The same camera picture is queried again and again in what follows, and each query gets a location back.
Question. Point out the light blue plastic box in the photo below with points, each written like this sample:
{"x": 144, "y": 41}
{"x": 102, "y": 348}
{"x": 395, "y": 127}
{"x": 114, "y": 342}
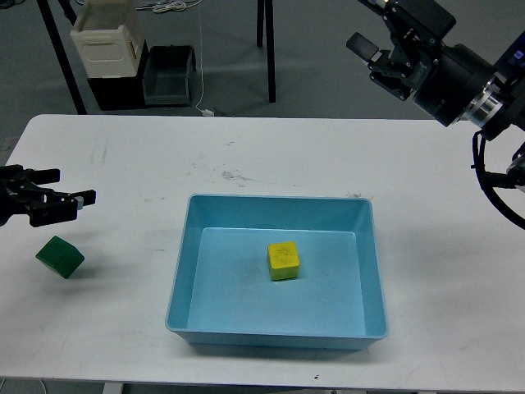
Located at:
{"x": 223, "y": 294}

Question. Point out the cream plastic container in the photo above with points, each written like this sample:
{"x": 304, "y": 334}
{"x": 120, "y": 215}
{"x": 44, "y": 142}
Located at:
{"x": 109, "y": 39}

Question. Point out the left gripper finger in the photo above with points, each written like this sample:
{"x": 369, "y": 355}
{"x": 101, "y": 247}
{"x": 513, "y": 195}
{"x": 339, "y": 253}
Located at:
{"x": 15, "y": 178}
{"x": 55, "y": 207}

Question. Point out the black frame leg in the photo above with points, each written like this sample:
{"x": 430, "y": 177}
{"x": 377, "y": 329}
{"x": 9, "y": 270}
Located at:
{"x": 60, "y": 52}
{"x": 265, "y": 38}

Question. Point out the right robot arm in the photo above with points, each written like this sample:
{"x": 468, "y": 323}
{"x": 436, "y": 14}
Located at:
{"x": 499, "y": 106}

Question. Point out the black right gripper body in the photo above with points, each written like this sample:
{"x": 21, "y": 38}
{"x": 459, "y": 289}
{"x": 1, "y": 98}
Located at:
{"x": 447, "y": 79}

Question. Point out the green wooden block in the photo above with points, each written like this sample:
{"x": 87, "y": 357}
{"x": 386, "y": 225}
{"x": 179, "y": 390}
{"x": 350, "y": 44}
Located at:
{"x": 60, "y": 256}

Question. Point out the dark grey plastic bin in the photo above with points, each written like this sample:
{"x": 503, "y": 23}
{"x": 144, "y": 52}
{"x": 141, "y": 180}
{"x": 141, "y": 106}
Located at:
{"x": 168, "y": 76}

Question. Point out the black frame leg left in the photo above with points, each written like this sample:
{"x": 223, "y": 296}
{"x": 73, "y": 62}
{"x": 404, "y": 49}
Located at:
{"x": 60, "y": 52}

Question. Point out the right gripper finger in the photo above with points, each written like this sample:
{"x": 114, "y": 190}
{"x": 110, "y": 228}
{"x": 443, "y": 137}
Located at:
{"x": 414, "y": 24}
{"x": 400, "y": 71}

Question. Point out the yellow wooden block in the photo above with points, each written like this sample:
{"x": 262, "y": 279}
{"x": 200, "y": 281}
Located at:
{"x": 283, "y": 260}

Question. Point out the black crate under container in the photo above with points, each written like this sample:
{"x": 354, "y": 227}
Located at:
{"x": 122, "y": 93}

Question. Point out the black frame leg right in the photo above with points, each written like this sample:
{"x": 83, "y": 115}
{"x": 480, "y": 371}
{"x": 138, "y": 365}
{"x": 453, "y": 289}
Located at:
{"x": 265, "y": 38}

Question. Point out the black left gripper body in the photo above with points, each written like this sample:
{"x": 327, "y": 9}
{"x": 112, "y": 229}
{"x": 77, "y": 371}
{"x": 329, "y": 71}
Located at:
{"x": 13, "y": 200}

